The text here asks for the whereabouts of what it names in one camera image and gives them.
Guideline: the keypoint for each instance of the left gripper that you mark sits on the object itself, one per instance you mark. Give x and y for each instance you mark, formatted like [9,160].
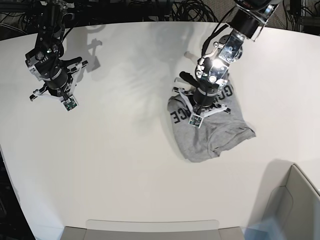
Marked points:
[204,99]

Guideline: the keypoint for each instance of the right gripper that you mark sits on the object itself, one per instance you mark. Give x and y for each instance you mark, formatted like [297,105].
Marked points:
[60,82]

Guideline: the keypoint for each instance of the grey T-shirt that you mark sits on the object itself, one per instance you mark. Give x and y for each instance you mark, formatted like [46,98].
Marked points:
[220,132]

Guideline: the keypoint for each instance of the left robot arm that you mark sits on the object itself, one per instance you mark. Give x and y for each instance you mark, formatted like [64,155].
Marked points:
[222,48]

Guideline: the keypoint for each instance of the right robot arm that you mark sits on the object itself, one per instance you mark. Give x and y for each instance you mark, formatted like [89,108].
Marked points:
[44,61]

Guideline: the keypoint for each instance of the grey cardboard box right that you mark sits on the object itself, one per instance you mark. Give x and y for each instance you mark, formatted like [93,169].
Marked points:
[297,209]

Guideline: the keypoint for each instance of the blue translucent bag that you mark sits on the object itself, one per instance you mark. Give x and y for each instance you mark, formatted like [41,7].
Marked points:
[268,229]

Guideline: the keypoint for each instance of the grey bin front edge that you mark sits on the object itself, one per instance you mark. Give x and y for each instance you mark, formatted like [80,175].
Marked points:
[174,230]

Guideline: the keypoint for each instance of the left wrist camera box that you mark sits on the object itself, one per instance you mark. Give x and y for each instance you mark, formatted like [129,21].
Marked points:
[195,120]

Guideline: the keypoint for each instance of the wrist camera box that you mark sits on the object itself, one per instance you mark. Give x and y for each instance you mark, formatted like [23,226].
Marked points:
[70,103]
[195,120]

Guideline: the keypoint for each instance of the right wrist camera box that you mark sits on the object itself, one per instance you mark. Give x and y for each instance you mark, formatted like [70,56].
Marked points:
[70,103]

